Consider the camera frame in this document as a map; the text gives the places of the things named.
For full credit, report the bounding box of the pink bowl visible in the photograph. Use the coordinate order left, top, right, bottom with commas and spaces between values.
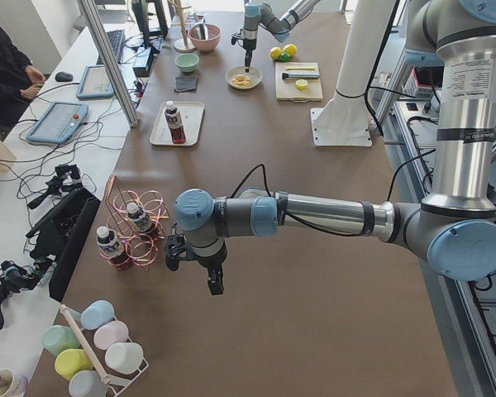
188, 22, 222, 52

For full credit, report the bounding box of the steel muddler black tip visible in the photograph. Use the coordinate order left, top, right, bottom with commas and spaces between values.
281, 72, 320, 80

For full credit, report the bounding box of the green cup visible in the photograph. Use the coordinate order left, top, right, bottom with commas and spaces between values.
42, 325, 80, 356

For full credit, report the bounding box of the pink cup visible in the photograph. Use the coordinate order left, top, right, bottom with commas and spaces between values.
93, 320, 129, 351

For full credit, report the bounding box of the copper wire bottle rack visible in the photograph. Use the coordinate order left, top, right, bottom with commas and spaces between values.
102, 175, 169, 270

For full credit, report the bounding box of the grey folded cloth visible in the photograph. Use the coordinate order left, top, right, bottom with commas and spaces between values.
174, 75, 198, 93

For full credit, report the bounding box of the blue cup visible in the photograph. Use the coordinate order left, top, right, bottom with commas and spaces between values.
80, 300, 115, 330

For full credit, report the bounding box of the mint green bowl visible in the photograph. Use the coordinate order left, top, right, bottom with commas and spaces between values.
174, 53, 200, 73

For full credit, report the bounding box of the lemon half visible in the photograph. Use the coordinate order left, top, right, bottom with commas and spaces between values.
295, 79, 308, 91

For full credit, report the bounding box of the black computer mouse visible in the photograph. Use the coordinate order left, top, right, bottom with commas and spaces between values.
55, 71, 74, 82

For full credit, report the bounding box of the blue teach pendant near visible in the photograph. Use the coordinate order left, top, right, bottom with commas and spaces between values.
26, 102, 88, 144

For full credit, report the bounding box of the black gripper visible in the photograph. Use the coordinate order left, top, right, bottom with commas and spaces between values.
231, 26, 258, 73
164, 223, 227, 295

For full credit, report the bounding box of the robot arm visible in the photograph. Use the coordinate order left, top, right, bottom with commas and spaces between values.
165, 1, 496, 294
231, 0, 319, 72

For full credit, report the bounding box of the wooden mug tree stand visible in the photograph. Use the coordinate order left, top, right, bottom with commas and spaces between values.
168, 0, 201, 53

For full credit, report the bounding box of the white cup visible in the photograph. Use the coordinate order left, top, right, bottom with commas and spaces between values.
105, 342, 144, 375

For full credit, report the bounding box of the dark drink bottle on tray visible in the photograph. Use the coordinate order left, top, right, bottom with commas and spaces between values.
164, 101, 186, 144

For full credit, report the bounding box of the yellow plastic knife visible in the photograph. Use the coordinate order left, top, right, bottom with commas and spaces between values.
285, 65, 316, 71

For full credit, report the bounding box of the white round plate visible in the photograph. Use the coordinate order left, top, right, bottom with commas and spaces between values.
225, 66, 262, 90

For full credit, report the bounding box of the braided donut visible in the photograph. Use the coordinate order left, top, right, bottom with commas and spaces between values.
231, 74, 252, 88

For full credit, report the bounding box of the wooden cutting board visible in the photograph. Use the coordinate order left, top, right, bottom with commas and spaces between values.
274, 61, 323, 102

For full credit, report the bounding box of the cream rabbit tray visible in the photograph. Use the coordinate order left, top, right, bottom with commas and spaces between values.
150, 101, 205, 146

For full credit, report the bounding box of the yellow lemon upper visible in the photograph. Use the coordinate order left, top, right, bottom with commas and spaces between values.
269, 46, 283, 60

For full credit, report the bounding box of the blue teach pendant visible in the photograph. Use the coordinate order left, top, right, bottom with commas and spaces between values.
26, 102, 88, 144
76, 65, 114, 100

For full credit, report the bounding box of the green lime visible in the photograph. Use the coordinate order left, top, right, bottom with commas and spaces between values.
279, 52, 291, 62

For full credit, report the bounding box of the grey cup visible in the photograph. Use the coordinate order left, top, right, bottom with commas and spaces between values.
69, 370, 108, 397

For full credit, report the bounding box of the yellow lemon lower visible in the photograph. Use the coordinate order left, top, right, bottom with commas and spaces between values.
282, 44, 298, 58

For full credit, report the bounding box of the yellow lemon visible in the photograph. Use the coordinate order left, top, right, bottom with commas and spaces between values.
269, 46, 283, 60
282, 44, 298, 58

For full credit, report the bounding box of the dark bottle in rack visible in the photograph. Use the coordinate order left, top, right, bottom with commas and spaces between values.
126, 202, 160, 239

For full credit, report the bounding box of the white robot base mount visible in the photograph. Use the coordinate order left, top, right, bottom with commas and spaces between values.
311, 0, 398, 147

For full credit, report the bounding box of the seated person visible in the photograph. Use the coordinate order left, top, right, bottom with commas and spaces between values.
0, 26, 45, 130

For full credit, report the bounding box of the blue teach pendant far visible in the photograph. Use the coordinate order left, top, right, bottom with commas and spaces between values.
76, 65, 114, 100

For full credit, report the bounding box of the black keyboard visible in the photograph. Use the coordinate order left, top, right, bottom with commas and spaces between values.
105, 30, 126, 63

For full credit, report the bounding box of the white cup rack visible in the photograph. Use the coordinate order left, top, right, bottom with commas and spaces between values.
59, 304, 149, 396

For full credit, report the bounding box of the yellow cup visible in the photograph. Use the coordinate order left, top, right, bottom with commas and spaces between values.
54, 348, 93, 380

